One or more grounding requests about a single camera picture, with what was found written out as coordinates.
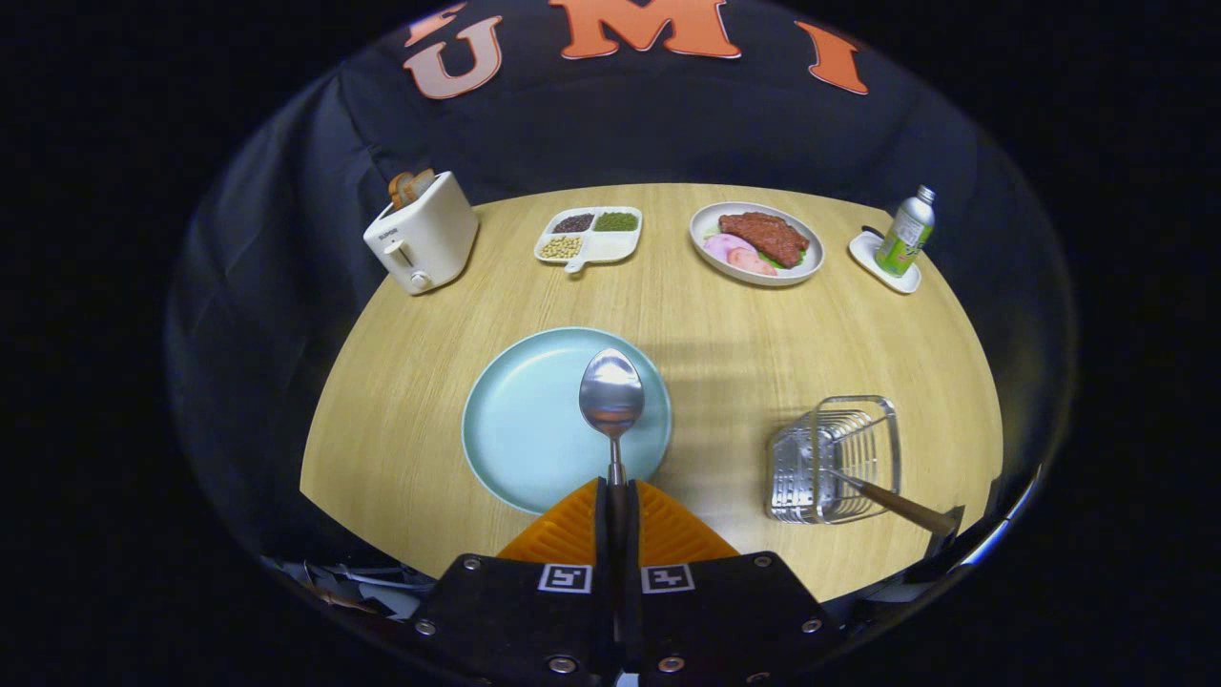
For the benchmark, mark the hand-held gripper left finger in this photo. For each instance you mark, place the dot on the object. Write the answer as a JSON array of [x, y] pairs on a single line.
[[515, 620]]

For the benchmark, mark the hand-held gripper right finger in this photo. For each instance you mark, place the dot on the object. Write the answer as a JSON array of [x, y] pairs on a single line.
[[725, 620]]

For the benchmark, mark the grey clutter pile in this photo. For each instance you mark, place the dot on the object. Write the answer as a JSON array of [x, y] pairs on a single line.
[[353, 587]]

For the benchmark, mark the light blue plate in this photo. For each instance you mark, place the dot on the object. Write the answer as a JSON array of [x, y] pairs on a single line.
[[525, 420]]

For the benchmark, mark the salmon pink ham slice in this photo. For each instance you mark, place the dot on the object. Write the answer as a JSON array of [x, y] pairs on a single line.
[[749, 260]]

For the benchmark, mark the green lettuce leaf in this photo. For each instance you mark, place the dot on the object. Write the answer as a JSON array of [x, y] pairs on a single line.
[[801, 258]]

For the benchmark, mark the pale pink ham slice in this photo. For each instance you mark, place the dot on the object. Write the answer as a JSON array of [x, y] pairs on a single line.
[[720, 245]]

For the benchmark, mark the white divided dish with beans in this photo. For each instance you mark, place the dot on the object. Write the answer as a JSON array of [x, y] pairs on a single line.
[[610, 248]]

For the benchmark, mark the brown steak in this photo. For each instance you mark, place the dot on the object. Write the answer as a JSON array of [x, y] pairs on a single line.
[[768, 237]]

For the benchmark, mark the white square coaster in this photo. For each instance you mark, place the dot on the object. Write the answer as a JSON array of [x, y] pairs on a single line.
[[873, 262]]

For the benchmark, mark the white toaster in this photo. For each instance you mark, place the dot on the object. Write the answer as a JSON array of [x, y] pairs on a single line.
[[429, 239]]

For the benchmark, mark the white round food plate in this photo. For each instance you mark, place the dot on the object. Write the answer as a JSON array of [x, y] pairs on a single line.
[[708, 224]]

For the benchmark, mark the green metal bottle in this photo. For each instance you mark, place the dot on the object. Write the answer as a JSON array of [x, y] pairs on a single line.
[[904, 239]]

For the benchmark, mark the brown toast slice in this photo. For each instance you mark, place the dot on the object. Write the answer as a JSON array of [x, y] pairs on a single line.
[[399, 189], [422, 183]]

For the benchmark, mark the black backdrop cloth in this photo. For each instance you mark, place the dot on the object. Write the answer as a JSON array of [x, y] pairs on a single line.
[[610, 124]]

